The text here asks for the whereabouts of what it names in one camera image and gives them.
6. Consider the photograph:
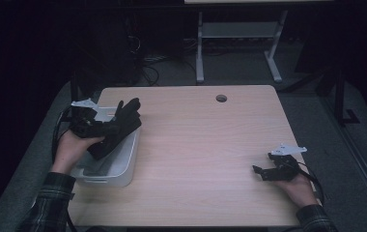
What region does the black glove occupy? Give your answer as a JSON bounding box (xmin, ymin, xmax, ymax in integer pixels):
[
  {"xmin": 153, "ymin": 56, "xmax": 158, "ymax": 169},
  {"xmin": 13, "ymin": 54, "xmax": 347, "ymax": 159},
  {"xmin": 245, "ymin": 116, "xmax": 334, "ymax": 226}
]
[{"xmin": 87, "ymin": 97, "xmax": 142, "ymax": 161}]

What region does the white metal stand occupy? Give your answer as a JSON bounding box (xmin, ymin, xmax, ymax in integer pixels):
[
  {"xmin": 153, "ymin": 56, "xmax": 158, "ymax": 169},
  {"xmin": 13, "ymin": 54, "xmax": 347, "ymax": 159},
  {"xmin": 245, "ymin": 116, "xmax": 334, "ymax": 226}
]
[{"xmin": 195, "ymin": 9, "xmax": 289, "ymax": 84}]

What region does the black metal post with bracket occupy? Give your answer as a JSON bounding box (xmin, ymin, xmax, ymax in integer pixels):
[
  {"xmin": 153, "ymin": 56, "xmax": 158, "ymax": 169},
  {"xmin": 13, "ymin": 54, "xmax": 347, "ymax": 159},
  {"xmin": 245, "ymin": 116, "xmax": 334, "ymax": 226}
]
[{"xmin": 334, "ymin": 67, "xmax": 361, "ymax": 125}]

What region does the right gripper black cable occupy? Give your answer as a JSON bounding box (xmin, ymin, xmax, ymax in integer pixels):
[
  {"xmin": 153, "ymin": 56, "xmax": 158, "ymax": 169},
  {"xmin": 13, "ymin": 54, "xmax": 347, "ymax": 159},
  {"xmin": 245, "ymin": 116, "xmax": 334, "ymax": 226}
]
[{"xmin": 298, "ymin": 160, "xmax": 325, "ymax": 205}]

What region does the person's left hand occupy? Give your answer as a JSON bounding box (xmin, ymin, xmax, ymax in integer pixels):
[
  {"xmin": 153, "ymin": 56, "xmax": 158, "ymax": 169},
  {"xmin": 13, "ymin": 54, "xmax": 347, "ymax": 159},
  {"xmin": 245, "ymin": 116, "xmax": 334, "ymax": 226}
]
[{"xmin": 50, "ymin": 130, "xmax": 106, "ymax": 175}]

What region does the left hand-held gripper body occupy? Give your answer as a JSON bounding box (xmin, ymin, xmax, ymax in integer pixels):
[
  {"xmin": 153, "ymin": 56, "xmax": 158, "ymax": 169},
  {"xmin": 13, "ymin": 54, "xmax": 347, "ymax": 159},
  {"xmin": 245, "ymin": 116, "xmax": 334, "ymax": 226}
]
[{"xmin": 70, "ymin": 98, "xmax": 99, "ymax": 139}]

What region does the grey knit glove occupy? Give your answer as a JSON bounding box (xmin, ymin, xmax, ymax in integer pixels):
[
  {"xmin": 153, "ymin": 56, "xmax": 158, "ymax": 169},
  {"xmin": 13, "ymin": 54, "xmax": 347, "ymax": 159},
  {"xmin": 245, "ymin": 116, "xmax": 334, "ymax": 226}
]
[{"xmin": 83, "ymin": 151, "xmax": 125, "ymax": 177}]

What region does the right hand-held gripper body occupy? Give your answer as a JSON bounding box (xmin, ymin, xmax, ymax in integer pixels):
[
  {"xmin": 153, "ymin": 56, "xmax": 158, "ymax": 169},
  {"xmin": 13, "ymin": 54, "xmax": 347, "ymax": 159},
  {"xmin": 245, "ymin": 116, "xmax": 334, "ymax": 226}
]
[{"xmin": 267, "ymin": 143, "xmax": 308, "ymax": 182}]

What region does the bundle of floor cables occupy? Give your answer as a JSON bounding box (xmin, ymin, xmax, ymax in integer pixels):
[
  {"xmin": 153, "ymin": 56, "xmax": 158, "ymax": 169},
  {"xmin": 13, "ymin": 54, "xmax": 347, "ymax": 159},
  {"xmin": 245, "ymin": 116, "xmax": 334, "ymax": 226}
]
[{"xmin": 125, "ymin": 35, "xmax": 195, "ymax": 87}]

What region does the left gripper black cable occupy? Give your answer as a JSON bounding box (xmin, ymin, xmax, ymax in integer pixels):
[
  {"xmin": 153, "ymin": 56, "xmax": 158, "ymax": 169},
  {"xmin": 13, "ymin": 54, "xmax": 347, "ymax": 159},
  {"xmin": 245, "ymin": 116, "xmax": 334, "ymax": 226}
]
[{"xmin": 51, "ymin": 107, "xmax": 73, "ymax": 162}]

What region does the person's right hand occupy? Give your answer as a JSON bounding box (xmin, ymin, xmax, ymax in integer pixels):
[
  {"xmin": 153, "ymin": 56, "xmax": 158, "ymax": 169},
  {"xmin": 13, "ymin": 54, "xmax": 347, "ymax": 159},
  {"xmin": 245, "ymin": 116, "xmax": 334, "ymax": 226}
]
[{"xmin": 273, "ymin": 174, "xmax": 320, "ymax": 209}]

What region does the white plastic bin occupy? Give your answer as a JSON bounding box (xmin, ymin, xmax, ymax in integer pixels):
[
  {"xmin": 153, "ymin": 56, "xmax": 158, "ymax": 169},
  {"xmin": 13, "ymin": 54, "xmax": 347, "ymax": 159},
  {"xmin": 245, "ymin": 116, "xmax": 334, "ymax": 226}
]
[{"xmin": 70, "ymin": 105, "xmax": 141, "ymax": 188}]

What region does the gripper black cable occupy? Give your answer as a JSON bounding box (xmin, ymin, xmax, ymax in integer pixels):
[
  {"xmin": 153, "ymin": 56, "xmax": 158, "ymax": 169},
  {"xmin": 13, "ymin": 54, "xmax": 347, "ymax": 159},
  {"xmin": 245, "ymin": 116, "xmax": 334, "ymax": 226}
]
[
  {"xmin": 51, "ymin": 107, "xmax": 73, "ymax": 162},
  {"xmin": 298, "ymin": 160, "xmax": 325, "ymax": 205}
]

